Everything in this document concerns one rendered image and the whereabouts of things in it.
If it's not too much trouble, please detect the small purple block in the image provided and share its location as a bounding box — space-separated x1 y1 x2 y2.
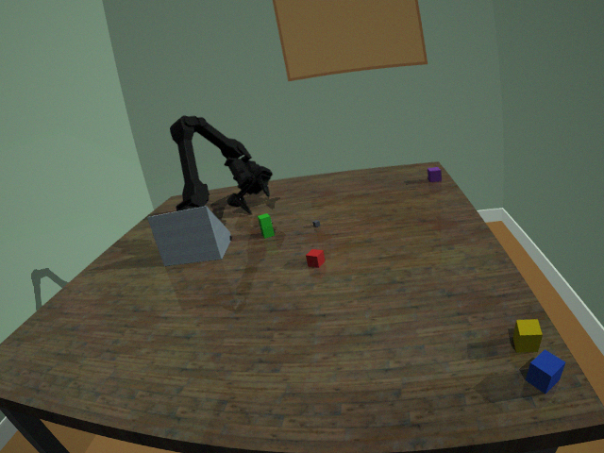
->
428 167 442 182

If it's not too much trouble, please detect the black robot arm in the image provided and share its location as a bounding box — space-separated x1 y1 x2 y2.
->
170 115 260 211

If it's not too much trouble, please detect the red block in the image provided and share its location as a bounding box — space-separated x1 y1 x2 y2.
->
306 249 325 268

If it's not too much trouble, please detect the yellow block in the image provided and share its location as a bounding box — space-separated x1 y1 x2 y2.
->
513 319 543 353

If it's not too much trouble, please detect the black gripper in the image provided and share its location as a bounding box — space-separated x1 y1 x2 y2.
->
227 166 272 214

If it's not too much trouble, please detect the blue block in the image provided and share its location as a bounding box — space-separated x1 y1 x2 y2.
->
525 350 565 394

